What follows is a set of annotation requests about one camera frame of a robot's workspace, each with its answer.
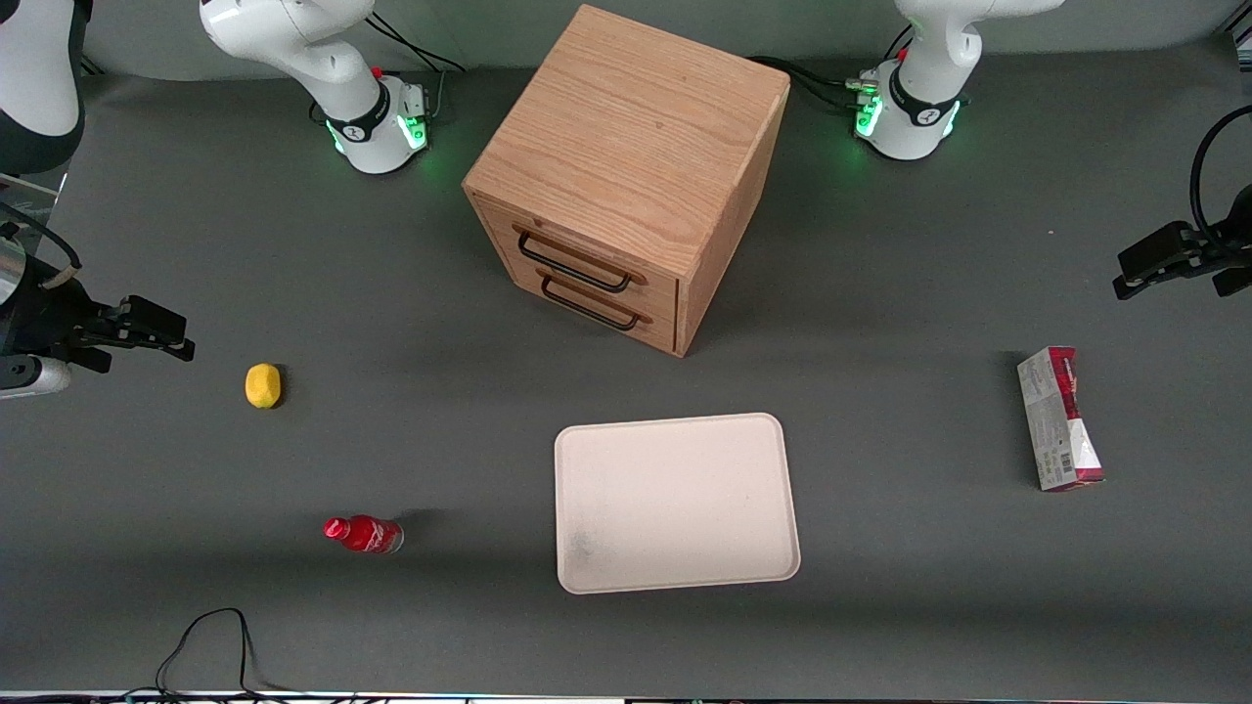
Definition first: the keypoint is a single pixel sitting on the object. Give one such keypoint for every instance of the wooden drawer front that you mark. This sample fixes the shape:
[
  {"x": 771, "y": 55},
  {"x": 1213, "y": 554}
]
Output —
[
  {"x": 646, "y": 328},
  {"x": 597, "y": 249}
]

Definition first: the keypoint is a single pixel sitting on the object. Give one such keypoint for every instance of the red soda bottle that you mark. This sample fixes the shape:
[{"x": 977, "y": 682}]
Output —
[{"x": 367, "y": 534}]

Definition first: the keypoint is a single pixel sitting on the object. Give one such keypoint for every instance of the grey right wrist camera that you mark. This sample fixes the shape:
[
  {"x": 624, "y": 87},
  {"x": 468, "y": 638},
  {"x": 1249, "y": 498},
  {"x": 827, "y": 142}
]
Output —
[{"x": 29, "y": 376}]

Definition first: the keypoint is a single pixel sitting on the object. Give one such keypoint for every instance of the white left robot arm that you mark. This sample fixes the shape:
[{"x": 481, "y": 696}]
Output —
[{"x": 929, "y": 59}]

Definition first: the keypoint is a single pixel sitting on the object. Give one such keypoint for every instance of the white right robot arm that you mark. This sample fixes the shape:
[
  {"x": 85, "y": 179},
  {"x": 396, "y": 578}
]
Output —
[{"x": 293, "y": 39}]

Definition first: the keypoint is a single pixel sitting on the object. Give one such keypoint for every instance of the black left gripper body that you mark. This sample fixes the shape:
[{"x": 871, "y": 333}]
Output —
[{"x": 1234, "y": 242}]

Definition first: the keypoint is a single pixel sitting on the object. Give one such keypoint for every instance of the cream plastic tray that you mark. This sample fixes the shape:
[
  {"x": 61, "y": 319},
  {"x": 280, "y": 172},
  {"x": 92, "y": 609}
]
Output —
[{"x": 675, "y": 504}]

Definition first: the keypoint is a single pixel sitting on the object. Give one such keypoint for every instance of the red cookie box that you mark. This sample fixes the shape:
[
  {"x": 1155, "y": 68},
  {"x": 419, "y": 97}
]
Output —
[{"x": 1056, "y": 420}]

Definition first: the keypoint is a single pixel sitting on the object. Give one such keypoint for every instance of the wooden drawer cabinet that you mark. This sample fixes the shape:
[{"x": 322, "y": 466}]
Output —
[{"x": 636, "y": 127}]

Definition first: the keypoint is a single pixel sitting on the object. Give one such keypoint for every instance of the yellow lemon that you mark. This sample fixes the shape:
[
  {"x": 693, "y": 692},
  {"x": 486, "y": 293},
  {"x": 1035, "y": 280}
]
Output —
[{"x": 262, "y": 385}]

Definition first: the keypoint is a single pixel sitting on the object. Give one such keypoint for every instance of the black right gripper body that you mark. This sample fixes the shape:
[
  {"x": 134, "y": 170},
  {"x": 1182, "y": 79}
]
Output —
[{"x": 39, "y": 311}]

